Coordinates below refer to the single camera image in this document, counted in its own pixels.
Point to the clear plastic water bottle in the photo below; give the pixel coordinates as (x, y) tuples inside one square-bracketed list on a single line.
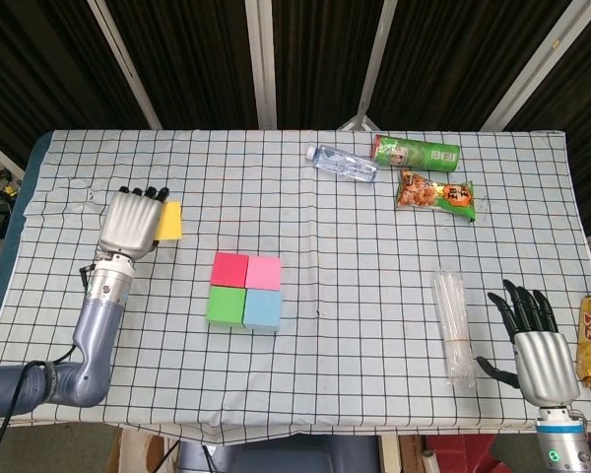
[(345, 163)]

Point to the yellow foam cube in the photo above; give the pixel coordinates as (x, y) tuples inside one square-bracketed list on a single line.
[(171, 222)]

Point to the grey robot torso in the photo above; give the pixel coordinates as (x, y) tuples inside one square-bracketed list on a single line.
[(276, 455)]

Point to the light blue foam cube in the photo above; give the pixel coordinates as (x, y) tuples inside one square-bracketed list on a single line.
[(262, 309)]

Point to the green foam cube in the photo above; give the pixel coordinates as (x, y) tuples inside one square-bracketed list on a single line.
[(225, 305)]

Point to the red foam cube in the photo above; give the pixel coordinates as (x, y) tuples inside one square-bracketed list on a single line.
[(229, 268)]

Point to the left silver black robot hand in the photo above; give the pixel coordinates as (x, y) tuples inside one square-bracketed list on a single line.
[(128, 222)]

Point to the white metal frame post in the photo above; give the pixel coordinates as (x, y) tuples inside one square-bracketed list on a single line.
[(260, 64), (532, 74), (374, 64), (128, 69)]

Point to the green orange snack bag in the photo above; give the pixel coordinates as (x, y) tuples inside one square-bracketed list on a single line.
[(433, 197)]

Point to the clear plastic straw pack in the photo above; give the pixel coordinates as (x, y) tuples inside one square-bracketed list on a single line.
[(453, 325)]

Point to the green chips can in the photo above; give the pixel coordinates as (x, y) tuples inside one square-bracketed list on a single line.
[(418, 154)]

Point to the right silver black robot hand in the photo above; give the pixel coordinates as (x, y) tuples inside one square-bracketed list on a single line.
[(544, 359)]

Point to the red plastic stool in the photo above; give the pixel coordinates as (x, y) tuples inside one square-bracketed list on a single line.
[(460, 455)]

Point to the dark brown curtain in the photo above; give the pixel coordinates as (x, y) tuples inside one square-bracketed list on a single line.
[(202, 59)]

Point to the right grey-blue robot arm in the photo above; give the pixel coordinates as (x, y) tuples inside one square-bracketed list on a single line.
[(564, 443)]

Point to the pink foam cube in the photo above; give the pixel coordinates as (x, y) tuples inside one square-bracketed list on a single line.
[(264, 272)]

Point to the white black checkered tablecloth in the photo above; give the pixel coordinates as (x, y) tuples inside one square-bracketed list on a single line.
[(349, 236)]

